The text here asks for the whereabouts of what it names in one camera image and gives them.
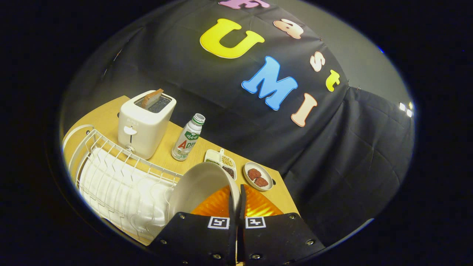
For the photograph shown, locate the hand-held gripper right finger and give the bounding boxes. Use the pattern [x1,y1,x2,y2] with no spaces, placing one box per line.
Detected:
[236,184,326,266]

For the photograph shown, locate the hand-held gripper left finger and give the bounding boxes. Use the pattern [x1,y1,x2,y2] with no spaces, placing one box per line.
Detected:
[148,184,237,266]

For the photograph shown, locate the beige plate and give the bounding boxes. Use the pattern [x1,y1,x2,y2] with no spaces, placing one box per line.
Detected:
[166,162,241,222]

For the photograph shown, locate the white wire dish rack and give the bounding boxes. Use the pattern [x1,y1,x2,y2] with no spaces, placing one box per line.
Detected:
[63,125,183,246]

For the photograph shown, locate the beige dish with meat patties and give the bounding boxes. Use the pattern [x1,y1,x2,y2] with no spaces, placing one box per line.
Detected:
[243,161,274,191]

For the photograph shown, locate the white divided dish with grains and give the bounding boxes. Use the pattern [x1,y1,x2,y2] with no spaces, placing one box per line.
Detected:
[204,149,237,181]

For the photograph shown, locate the white drip tray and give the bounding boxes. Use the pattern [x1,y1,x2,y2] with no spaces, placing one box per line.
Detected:
[79,148,174,241]

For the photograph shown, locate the white bottle with green label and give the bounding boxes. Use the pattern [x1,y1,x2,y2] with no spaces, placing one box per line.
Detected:
[171,113,206,161]

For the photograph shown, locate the white toaster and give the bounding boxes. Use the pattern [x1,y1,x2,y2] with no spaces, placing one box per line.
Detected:
[118,90,177,160]

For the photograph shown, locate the brown bread slice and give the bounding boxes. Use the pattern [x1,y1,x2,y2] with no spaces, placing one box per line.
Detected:
[140,88,164,110]

